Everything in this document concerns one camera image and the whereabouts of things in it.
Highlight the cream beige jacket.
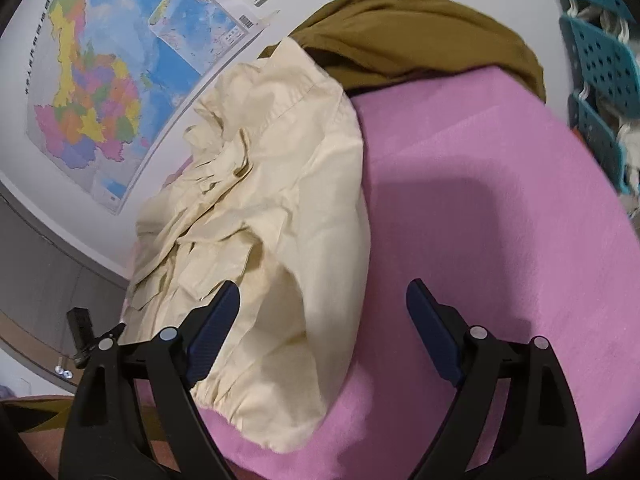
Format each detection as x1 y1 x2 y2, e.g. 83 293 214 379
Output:
122 39 370 453

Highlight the olive brown garment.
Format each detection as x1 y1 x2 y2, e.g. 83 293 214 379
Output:
290 0 547 101

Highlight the colourful wall map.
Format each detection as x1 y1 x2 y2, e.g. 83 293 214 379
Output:
26 0 262 214

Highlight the teal plastic storage rack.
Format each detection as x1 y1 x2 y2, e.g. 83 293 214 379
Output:
560 0 639 197

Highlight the pink floral bed sheet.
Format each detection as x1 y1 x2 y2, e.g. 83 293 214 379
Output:
204 68 639 479

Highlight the grey wardrobe door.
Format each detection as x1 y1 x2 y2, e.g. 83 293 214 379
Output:
0 179 132 386

